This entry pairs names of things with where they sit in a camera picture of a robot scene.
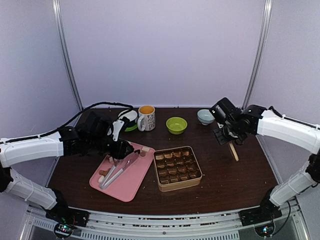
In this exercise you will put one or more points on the white cube chocolate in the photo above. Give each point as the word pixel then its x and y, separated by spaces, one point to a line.
pixel 145 149

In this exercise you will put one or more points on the aluminium frame post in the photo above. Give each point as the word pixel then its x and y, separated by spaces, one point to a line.
pixel 264 30
pixel 66 57

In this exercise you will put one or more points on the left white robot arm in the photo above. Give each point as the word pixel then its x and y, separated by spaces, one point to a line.
pixel 98 133

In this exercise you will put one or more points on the left aluminium frame post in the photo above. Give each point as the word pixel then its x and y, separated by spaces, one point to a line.
pixel 66 57

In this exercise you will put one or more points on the white dark blue bowl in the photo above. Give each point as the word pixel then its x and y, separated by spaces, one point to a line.
pixel 129 117

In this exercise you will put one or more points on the front aluminium rail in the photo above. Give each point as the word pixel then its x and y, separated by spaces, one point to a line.
pixel 224 225

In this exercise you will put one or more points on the right circuit board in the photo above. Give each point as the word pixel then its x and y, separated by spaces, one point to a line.
pixel 265 230

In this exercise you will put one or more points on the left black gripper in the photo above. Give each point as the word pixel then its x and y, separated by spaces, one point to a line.
pixel 118 153

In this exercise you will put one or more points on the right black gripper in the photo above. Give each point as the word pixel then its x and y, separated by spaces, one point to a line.
pixel 222 140

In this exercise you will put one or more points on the pale blue ceramic bowl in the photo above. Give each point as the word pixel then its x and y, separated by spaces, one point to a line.
pixel 205 117

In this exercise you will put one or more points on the left circuit board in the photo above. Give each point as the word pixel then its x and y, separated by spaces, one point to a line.
pixel 63 231

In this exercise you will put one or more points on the brown chocolate on tray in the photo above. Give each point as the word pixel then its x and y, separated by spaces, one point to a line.
pixel 103 172

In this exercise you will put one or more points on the gold chocolate tin box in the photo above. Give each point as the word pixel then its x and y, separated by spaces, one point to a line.
pixel 176 168

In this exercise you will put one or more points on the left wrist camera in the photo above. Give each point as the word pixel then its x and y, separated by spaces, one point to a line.
pixel 117 126

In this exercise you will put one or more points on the circuit board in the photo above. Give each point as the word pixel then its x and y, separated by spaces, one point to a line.
pixel 63 231
pixel 265 230

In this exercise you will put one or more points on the lime green bowl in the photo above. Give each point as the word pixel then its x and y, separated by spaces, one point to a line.
pixel 176 125

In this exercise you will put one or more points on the green saucer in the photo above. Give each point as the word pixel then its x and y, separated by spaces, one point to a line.
pixel 130 127

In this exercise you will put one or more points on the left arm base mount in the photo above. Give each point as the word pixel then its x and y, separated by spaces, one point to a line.
pixel 69 216

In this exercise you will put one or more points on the bear print tin lid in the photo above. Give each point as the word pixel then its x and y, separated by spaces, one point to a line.
pixel 233 151

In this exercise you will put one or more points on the pink plastic tray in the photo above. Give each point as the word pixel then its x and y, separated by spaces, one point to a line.
pixel 126 185

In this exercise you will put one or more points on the white chocolate on tray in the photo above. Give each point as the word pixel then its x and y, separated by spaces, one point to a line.
pixel 101 179

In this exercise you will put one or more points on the white patterned mug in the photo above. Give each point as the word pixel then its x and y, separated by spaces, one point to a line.
pixel 146 118

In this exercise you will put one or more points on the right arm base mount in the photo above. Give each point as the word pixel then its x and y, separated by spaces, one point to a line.
pixel 258 215

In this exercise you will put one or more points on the right aluminium frame post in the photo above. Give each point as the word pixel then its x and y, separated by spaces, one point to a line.
pixel 264 30

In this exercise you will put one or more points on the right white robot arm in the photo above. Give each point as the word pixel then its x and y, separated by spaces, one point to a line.
pixel 235 124

